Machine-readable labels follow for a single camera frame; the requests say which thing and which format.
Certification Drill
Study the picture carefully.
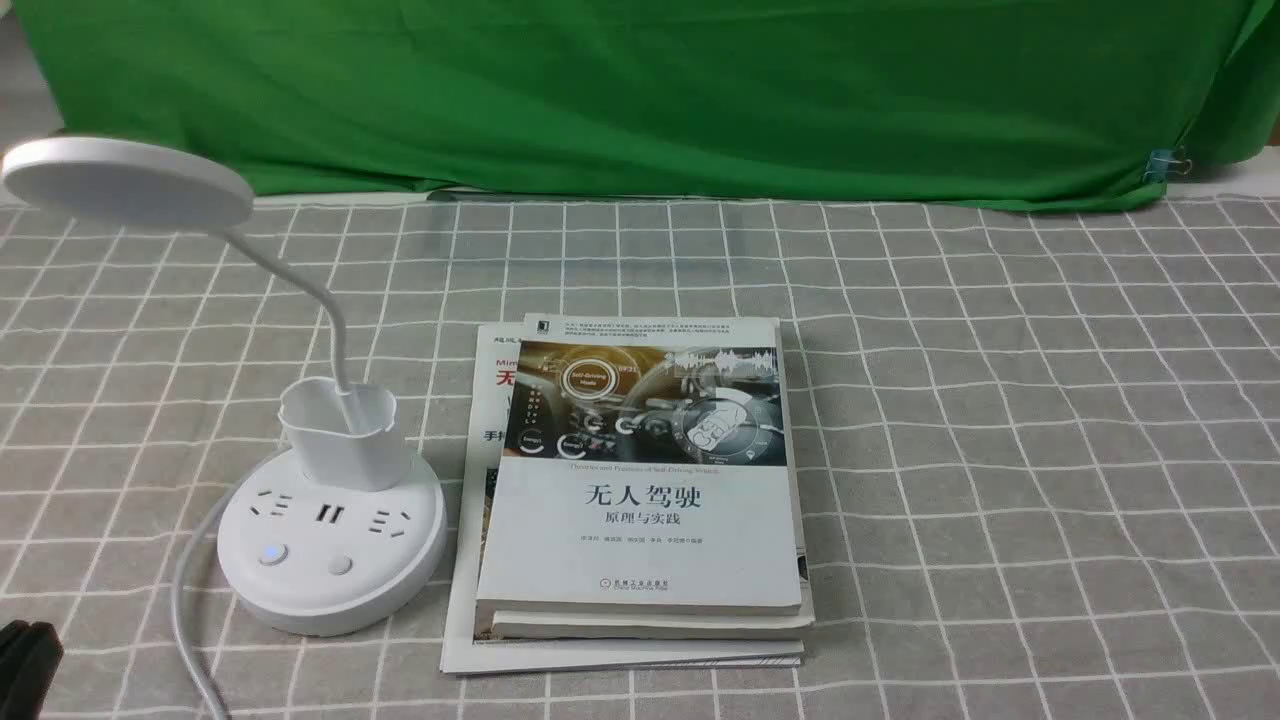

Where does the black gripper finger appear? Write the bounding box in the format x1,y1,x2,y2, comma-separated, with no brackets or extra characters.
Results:
1,620,64,719

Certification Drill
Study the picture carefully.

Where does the white desk lamp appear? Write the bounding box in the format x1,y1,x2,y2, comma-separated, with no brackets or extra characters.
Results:
3,135,445,637

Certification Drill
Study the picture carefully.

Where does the bottom thin magazine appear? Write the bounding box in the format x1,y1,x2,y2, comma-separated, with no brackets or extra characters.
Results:
440,322,804,675

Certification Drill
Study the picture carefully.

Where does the top white self-driving book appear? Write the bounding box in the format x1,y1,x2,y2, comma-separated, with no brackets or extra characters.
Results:
476,313,805,618

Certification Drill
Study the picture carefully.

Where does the grey checkered tablecloth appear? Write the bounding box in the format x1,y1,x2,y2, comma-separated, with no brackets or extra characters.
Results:
1,197,1279,719

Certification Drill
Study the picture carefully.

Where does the green backdrop cloth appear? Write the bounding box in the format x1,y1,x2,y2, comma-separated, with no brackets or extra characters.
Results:
13,1,1277,211

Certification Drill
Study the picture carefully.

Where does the blue binder clip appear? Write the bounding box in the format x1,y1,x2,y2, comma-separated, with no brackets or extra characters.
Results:
1142,149,1194,184

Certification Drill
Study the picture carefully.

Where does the white lamp power cable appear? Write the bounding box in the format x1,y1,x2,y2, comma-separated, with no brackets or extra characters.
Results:
172,447,294,720

